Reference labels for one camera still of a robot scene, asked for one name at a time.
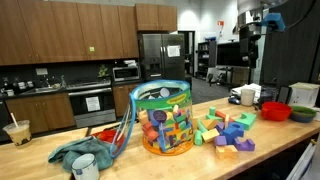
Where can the green flat foam block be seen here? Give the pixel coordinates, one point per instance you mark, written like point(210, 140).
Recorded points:
point(213, 117)

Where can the red long foam block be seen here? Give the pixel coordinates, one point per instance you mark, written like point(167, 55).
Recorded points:
point(220, 115)

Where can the bubble tea cup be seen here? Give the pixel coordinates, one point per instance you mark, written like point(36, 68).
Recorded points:
point(18, 135)

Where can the stainless microwave oven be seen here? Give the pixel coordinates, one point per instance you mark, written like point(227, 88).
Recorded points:
point(126, 74)

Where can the purple arch foam block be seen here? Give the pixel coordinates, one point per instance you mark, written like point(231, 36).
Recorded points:
point(245, 146)

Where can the tan wedge foam block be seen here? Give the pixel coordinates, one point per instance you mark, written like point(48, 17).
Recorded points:
point(210, 124)

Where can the white drinking straw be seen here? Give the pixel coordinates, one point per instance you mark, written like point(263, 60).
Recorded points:
point(14, 119)

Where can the wooden media cabinet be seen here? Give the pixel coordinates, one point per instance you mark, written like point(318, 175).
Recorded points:
point(240, 76)

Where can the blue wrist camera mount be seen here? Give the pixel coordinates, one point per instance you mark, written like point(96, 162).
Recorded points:
point(273, 21)

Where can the green cylinder foam block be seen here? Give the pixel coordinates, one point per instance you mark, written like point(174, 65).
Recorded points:
point(198, 137)

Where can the black slab device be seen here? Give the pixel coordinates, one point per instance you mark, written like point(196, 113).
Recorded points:
point(284, 95)

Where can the white paper stack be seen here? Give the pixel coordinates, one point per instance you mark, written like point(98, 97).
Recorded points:
point(257, 87)

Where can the narrow brown base cabinet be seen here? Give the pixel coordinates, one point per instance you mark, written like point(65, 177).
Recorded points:
point(121, 98)

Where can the green arch foam block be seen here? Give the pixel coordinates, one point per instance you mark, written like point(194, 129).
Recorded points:
point(246, 120)

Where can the black oven range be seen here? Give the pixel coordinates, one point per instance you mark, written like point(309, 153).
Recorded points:
point(80, 110)

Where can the white wall plate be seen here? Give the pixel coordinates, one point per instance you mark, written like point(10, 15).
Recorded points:
point(41, 71)

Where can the dark plastic jar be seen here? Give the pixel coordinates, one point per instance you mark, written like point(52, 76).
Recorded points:
point(267, 95)

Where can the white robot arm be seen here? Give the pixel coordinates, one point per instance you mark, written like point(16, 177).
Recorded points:
point(253, 8)

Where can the white angled panel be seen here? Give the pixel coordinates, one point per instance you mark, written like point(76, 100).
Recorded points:
point(300, 163)

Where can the white paper on oven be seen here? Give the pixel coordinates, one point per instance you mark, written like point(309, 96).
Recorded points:
point(92, 104)

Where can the metal kitchen sink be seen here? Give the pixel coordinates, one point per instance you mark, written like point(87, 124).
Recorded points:
point(40, 90)

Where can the red plastic bowl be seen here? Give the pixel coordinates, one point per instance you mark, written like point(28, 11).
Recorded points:
point(276, 111)

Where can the green sticky note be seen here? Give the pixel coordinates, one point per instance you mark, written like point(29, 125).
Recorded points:
point(91, 49)

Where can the stainless steel refrigerator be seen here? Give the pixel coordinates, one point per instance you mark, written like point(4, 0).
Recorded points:
point(161, 63)

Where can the red notched foam block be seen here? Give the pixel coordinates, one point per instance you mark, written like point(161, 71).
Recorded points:
point(150, 132)

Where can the blue arch foam block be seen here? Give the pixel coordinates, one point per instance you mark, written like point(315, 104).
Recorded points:
point(239, 126)

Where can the plain white cup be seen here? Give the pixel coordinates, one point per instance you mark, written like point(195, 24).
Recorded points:
point(247, 97)

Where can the orange wall sign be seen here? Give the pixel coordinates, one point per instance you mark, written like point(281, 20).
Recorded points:
point(220, 23)

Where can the thin tan foam block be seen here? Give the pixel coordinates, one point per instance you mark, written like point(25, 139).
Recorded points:
point(227, 120)

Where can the long green cylinder block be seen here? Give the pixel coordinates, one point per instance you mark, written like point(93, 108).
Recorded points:
point(201, 126)

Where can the tan cube foam block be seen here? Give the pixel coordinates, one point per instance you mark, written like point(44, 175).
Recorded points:
point(210, 135)

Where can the small green plant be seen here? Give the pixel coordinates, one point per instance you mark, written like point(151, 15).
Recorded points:
point(102, 71)

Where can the white cardboard box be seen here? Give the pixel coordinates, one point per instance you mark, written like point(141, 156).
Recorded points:
point(303, 95)

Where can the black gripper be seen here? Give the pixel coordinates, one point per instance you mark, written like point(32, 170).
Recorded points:
point(248, 36)

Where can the brown cabinets above refrigerator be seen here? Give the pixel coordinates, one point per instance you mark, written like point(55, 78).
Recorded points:
point(156, 16)

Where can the green plastic bowl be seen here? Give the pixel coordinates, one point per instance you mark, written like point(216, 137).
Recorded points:
point(302, 114)

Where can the dark bookshelf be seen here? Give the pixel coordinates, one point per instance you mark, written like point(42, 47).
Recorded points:
point(206, 60)

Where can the metal sink faucet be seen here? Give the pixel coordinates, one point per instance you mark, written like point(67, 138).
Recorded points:
point(46, 81)

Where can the black television screen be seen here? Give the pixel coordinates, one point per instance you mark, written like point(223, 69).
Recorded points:
point(228, 55)

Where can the short green cylinder block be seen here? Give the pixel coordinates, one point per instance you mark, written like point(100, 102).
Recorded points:
point(212, 111)

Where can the small purple foam block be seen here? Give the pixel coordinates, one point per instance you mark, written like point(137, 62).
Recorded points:
point(220, 126)

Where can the orange tan foam block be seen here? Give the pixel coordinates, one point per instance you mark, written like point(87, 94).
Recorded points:
point(226, 152)

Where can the white cup blue print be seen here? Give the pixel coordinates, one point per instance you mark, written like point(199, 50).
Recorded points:
point(85, 168)

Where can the blue cube foam block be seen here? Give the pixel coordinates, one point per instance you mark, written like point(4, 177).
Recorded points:
point(229, 136)

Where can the white container stack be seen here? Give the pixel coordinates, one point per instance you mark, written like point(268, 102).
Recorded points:
point(130, 62)

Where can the wide brown base cabinet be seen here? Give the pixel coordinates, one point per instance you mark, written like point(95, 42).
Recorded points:
point(40, 111)

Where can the blue computer mouse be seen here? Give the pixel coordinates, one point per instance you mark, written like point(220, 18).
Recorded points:
point(234, 99)

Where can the purple cube foam block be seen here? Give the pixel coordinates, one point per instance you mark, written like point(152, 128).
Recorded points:
point(220, 141)

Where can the teal cloth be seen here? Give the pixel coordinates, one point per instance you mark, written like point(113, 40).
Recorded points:
point(83, 150)

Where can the white paper on refrigerator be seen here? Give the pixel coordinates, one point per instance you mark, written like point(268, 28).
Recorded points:
point(173, 50)

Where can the long brown wall cabinets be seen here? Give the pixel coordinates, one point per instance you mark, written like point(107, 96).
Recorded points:
point(66, 30)

